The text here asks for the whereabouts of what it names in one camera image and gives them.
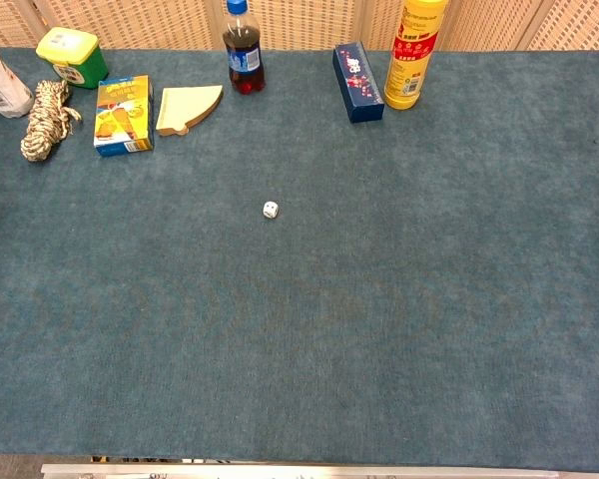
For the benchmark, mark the small white die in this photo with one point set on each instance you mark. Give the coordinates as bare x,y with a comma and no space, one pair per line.
270,210

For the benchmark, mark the blue-green table cloth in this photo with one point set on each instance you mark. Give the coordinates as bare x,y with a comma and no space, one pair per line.
299,309

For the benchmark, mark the dark blue rectangular box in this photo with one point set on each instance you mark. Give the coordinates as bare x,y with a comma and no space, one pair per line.
357,82

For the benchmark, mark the fan-shaped wooden board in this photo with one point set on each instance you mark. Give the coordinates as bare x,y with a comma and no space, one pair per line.
187,108

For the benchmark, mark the cola bottle with blue cap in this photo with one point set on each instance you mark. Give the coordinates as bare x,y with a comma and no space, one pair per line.
243,55

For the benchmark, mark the yellow cylindrical bottle red label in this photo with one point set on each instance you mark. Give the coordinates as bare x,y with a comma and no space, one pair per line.
410,55

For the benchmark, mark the yellow and blue snack box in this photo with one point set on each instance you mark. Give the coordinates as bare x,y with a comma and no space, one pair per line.
124,116

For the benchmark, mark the woven bamboo folding screen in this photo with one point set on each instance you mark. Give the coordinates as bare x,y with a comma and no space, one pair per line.
309,22

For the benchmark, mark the green jar with yellow lid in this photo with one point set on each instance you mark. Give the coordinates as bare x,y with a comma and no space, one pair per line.
74,57

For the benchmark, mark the white bottle with barcode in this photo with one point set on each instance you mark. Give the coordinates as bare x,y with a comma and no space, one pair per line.
0,82

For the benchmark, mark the metal table frame rail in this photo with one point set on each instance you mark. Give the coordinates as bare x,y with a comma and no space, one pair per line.
299,471

